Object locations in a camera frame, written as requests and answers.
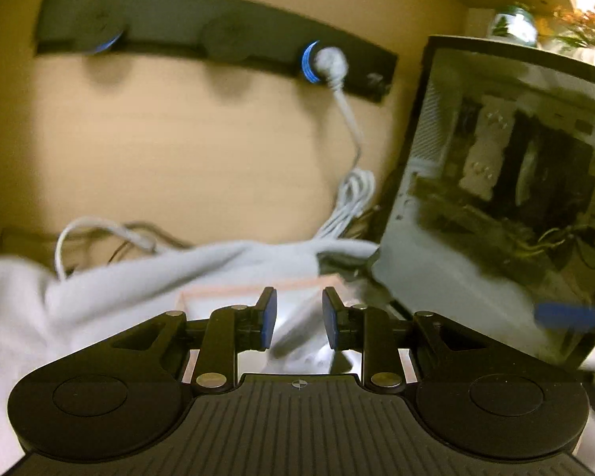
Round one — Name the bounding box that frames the white cloth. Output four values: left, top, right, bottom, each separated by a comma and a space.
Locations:
0, 238, 382, 476

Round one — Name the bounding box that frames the pink cardboard box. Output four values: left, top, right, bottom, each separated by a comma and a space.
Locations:
177, 274, 372, 382

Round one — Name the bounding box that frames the black power strip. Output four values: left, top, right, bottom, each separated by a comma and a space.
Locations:
34, 0, 398, 105

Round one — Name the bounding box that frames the white power cable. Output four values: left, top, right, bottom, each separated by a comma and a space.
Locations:
54, 46, 378, 278

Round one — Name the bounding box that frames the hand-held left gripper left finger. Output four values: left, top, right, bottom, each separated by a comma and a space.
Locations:
110, 286, 279, 392

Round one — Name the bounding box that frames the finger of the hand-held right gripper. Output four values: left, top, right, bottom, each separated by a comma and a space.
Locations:
533, 301, 595, 330

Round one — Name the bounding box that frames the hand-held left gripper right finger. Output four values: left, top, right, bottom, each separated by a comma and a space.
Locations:
322, 286, 491, 392

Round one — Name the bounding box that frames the computer case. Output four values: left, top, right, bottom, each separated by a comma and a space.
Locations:
369, 35, 595, 372

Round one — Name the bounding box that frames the orange flower plant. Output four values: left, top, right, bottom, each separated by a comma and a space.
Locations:
535, 4, 595, 55

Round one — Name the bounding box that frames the green glass jar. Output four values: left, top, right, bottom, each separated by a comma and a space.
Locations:
488, 4, 539, 48

